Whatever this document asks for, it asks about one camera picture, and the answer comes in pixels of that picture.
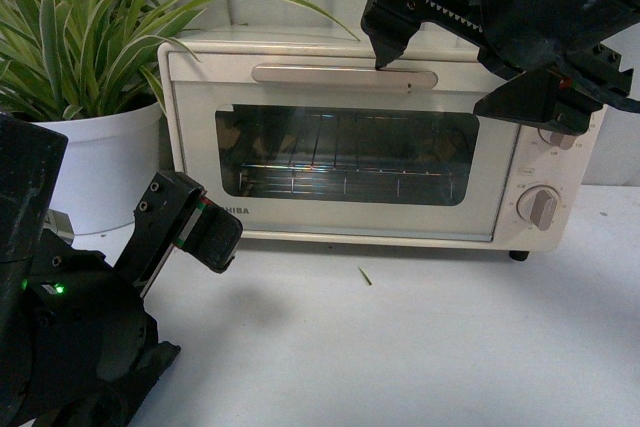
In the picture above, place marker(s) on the glass oven door with handle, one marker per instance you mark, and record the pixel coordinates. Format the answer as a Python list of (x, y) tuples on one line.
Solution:
[(214, 98)]

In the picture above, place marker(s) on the chrome wire oven rack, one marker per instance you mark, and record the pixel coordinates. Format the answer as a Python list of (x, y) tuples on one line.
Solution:
[(347, 158)]

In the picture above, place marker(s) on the green striped spider plant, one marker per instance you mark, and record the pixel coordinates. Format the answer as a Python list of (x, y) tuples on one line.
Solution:
[(67, 60)]

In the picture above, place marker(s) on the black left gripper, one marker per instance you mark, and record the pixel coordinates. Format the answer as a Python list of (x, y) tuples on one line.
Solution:
[(81, 349)]

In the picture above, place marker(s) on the small green leaf scrap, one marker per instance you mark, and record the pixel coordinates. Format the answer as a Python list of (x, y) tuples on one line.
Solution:
[(365, 277)]

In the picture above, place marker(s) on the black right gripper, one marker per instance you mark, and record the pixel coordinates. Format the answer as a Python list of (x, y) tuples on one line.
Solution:
[(571, 74)]

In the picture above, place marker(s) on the upper temperature knob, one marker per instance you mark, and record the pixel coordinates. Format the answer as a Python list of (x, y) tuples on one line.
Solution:
[(556, 139)]

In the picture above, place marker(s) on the white plastic plant pot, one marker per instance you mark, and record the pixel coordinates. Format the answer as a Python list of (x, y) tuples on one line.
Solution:
[(108, 163)]

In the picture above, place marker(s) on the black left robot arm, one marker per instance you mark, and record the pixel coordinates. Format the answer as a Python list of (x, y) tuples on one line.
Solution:
[(31, 158)]

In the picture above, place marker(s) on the cream toaster oven body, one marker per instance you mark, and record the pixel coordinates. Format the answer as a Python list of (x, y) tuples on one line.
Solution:
[(534, 163)]

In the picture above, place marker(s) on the lower timer knob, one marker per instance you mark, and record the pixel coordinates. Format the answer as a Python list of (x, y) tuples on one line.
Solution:
[(538, 205)]

